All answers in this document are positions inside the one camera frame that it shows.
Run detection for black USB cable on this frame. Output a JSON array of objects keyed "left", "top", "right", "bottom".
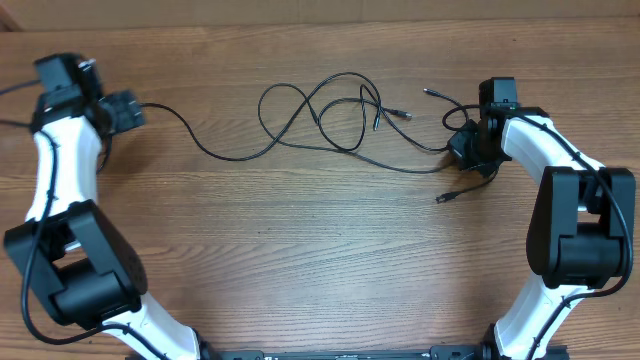
[{"left": 257, "top": 72, "right": 500, "bottom": 205}]

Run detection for black audio jack cable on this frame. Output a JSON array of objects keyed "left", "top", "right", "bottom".
[{"left": 139, "top": 82, "right": 481, "bottom": 176}]

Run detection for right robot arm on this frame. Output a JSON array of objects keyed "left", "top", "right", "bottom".
[{"left": 447, "top": 77, "right": 636, "bottom": 359}]

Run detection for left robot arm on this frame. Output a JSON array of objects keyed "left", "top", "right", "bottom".
[{"left": 4, "top": 53, "right": 216, "bottom": 359}]

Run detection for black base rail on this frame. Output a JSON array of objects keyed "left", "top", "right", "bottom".
[{"left": 204, "top": 345, "right": 504, "bottom": 360}]

